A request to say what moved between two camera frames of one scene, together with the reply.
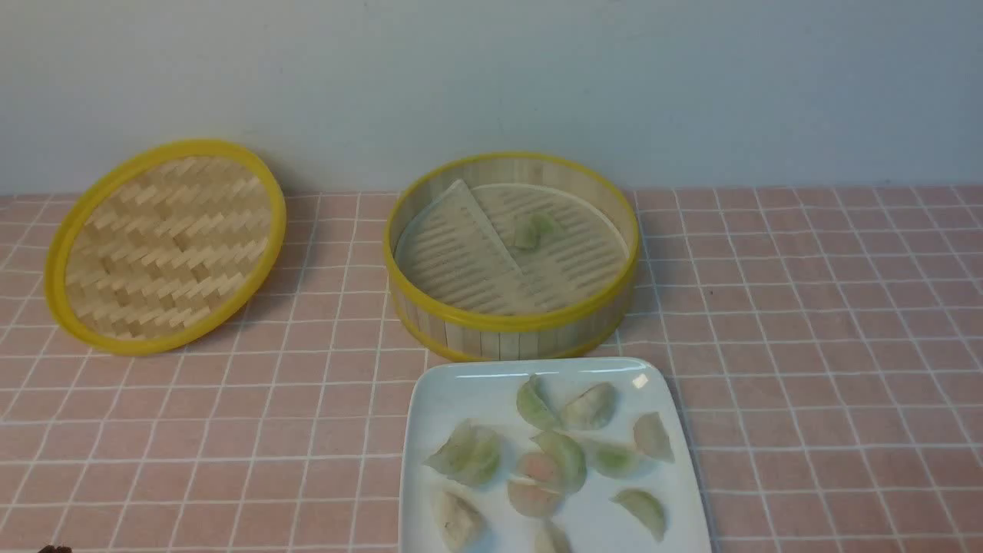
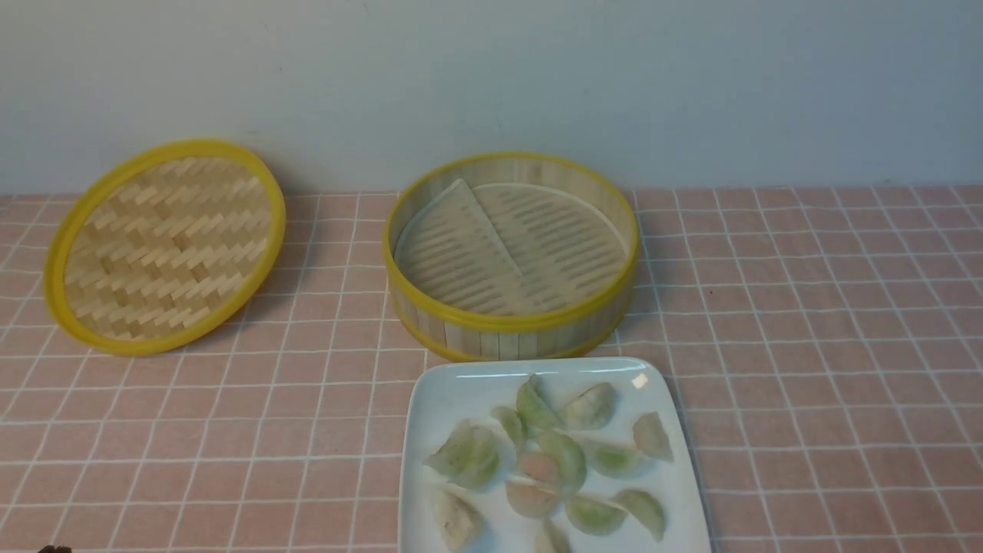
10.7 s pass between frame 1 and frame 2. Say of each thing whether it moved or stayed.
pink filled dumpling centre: stayed
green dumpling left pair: stayed
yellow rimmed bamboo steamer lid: stayed
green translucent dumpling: moved
